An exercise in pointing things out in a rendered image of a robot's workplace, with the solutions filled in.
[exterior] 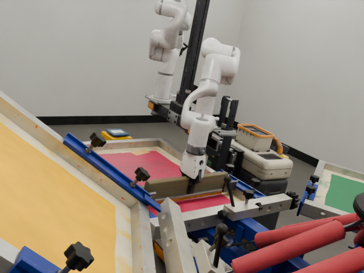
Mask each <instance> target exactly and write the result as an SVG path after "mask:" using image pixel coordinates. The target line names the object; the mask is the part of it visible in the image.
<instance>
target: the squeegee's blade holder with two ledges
mask: <svg viewBox="0 0 364 273"><path fill-rule="evenodd" d="M216 192H222V189H221V188H217V189H213V190H206V191H199V192H193V193H191V194H187V193H185V194H178V195H174V196H167V197H169V198H170V199H171V200H172V199H179V198H185V197H191V196H198V195H202V194H209V193H216ZM167 197H160V198H154V200H155V201H156V202H161V201H164V200H165V199H166V198H167Z"/></svg>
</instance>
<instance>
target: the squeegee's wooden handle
mask: <svg viewBox="0 0 364 273"><path fill-rule="evenodd" d="M225 176H228V173H226V172H225V171H223V172H215V173H206V174H204V176H203V178H202V179H201V181H202V182H201V183H197V184H196V185H195V187H194V192H199V191H206V190H213V189H219V188H221V189H223V186H224V183H225V182H224V177H225ZM189 184H190V177H189V176H183V177H175V178H166V179H157V180H149V181H146V182H145V187H144V190H146V191H147V192H148V193H151V192H156V194H155V195H154V198H160V197H167V196H174V195H178V194H185V193H187V188H188V185H189Z"/></svg>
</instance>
